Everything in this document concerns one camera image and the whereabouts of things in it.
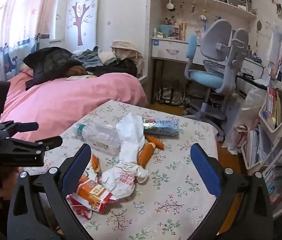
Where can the clear plastic bottle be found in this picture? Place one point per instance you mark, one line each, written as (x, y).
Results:
(98, 135)

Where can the blue denim clothes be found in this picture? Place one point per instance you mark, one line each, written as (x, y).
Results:
(89, 56)

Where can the floral tablecloth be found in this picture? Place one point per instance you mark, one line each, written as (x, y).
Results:
(171, 180)

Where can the stack of books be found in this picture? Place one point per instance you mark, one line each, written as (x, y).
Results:
(278, 60)

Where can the pink blanket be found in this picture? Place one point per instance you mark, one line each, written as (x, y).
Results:
(68, 100)

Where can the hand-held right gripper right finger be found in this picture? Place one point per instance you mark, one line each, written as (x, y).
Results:
(206, 172)

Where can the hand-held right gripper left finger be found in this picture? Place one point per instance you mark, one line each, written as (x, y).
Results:
(74, 172)

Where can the white storage rack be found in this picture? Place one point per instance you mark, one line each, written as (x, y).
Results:
(278, 127)

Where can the printed curtain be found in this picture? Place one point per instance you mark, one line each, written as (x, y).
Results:
(26, 17)

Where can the white wrapper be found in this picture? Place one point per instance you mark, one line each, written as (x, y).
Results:
(121, 177)

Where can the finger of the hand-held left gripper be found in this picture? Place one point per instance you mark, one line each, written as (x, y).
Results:
(23, 150)
(21, 127)

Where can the clear plastic bag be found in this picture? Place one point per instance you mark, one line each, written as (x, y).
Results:
(248, 110)

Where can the orange sausage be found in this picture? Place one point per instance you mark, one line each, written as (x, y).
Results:
(146, 156)
(95, 163)
(156, 142)

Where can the black jacket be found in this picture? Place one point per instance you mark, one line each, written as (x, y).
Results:
(48, 65)

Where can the black clothing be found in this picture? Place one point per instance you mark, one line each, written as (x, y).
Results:
(116, 68)

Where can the orange snack packet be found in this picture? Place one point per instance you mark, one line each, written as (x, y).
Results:
(91, 190)

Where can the beige hat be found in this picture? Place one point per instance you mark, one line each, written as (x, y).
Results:
(124, 47)

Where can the white desk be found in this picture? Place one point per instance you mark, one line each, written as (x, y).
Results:
(168, 48)

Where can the blue milk carton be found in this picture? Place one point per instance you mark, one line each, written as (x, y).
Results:
(163, 127)

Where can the pink tree wall sticker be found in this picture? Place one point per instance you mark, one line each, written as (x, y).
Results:
(79, 17)

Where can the white tissue paper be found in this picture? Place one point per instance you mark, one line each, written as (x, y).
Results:
(131, 135)

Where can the yellow book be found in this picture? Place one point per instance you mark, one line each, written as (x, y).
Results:
(81, 77)

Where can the grey and blue desk chair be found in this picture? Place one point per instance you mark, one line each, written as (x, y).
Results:
(213, 45)

